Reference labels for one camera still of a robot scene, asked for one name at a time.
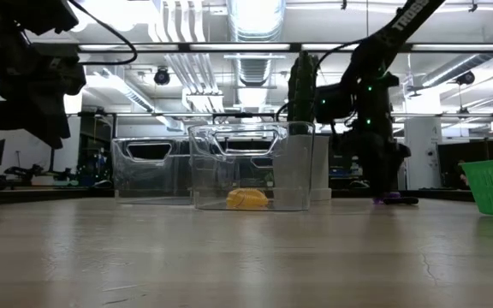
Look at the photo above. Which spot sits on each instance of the white square pillar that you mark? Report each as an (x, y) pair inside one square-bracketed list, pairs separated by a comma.
[(424, 141)]

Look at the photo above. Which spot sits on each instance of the silver ceiling air duct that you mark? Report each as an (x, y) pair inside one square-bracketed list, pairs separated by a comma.
[(255, 25)]

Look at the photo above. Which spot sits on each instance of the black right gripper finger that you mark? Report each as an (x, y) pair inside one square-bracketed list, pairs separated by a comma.
[(375, 184), (388, 184)]

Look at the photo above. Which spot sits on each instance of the black ceiling spot lamp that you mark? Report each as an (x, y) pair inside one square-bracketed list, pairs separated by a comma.
[(465, 78), (162, 77)]

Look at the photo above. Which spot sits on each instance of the green cactus plant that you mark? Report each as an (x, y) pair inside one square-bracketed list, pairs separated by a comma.
[(302, 94)]

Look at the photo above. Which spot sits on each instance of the white hexagonal plant pot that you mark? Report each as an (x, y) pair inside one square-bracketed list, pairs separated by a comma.
[(321, 171)]

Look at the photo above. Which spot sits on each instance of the clear plastic storage bin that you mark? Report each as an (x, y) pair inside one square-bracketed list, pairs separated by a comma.
[(152, 179), (251, 171)]

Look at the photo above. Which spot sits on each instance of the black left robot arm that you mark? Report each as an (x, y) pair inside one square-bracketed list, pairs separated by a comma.
[(15, 25)]

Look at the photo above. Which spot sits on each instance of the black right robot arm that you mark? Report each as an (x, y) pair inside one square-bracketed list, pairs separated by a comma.
[(379, 55)]

